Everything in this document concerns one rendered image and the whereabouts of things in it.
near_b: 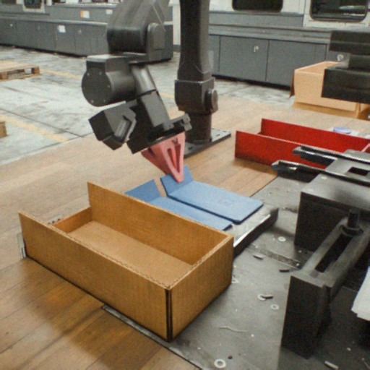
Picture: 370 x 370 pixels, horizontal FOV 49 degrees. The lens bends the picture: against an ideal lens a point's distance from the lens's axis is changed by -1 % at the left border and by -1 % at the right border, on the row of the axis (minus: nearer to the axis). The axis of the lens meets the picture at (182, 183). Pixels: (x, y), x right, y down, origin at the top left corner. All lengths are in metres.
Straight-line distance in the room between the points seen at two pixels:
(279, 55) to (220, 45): 0.96
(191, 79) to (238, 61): 5.21
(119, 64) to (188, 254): 0.30
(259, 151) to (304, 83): 2.18
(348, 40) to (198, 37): 0.37
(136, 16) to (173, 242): 0.35
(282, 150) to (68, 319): 0.53
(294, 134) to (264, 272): 0.46
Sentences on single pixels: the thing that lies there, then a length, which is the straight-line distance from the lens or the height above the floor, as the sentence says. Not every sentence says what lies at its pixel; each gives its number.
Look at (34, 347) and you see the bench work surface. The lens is 0.47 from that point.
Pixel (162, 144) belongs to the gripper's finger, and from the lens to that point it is 0.65.
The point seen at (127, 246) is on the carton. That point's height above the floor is 0.91.
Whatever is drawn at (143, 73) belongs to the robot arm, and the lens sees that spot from 0.68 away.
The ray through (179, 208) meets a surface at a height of 0.92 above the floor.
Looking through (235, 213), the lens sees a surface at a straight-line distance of 0.62.
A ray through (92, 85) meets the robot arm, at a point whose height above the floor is 1.10.
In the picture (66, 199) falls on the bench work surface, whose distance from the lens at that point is 0.73.
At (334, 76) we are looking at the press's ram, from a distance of 0.54.
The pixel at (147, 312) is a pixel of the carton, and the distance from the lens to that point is 0.44.
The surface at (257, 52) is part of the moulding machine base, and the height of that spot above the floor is 0.47.
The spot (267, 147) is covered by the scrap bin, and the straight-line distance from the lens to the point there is 0.85.
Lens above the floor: 1.23
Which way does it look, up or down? 25 degrees down
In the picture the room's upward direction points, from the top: straight up
